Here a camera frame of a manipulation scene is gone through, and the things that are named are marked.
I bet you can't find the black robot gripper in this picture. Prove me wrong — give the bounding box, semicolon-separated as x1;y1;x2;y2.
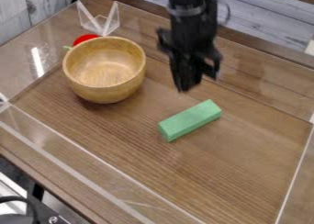
156;1;222;92

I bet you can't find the green rectangular block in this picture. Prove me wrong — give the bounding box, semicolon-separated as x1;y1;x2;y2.
158;100;222;141

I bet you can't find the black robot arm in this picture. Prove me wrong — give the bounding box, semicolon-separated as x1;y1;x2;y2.
156;0;222;92

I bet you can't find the brown wooden bowl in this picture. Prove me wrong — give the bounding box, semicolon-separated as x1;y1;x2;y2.
63;36;146;104

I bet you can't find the red toy apple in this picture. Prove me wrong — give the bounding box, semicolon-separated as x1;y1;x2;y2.
63;34;99;50

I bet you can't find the clear acrylic corner bracket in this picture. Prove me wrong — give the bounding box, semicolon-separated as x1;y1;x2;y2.
76;1;120;37

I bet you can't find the clear acrylic tray wall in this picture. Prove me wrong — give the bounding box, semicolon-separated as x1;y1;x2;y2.
0;95;204;224

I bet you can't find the black cable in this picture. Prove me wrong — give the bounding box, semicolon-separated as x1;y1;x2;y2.
0;196;40;224

